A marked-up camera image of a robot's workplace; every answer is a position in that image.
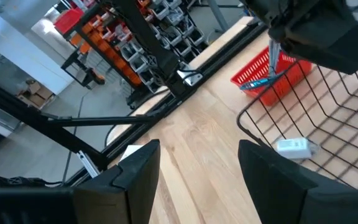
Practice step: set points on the white cabinet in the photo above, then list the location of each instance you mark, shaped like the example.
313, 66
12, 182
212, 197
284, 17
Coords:
20, 53

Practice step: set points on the black frame post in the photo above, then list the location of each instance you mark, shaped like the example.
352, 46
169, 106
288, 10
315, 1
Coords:
26, 113
148, 37

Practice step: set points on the black table edge rail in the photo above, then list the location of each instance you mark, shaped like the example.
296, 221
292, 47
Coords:
216, 65

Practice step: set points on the red plastic basket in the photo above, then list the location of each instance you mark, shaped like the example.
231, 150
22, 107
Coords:
266, 99

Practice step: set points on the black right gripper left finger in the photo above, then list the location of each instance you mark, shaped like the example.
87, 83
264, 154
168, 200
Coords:
135, 186

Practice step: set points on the red storage bin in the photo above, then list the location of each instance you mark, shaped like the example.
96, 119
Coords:
68, 20

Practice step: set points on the black diagonal frame strut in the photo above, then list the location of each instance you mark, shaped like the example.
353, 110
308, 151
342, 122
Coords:
104, 120

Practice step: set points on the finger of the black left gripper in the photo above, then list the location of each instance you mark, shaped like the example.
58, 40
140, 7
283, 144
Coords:
297, 14
337, 49

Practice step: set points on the white labelled box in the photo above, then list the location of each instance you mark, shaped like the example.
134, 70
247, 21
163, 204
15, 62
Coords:
292, 148

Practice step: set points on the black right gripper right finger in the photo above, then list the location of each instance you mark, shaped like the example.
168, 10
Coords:
272, 186

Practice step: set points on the cardboard boxes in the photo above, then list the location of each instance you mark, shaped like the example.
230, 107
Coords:
39, 96

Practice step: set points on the storage rack with parts bins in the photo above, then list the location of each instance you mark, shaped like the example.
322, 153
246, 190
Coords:
129, 53

